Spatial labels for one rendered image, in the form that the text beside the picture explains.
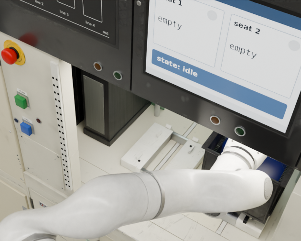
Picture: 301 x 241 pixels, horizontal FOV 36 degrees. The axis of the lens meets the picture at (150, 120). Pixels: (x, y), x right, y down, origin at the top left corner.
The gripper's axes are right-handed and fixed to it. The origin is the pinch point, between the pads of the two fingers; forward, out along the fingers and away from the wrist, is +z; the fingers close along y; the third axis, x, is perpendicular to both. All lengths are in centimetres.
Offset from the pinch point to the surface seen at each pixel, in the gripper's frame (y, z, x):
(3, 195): -74, -31, -54
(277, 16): 3, -30, 48
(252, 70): 1.7, -30.2, 37.6
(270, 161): 4.9, -0.3, -12.4
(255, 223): 7.9, -8.9, -29.3
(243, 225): 5.4, -11.8, -29.0
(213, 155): -8.0, -10.5, -8.6
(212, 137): -10.7, -5.8, -7.5
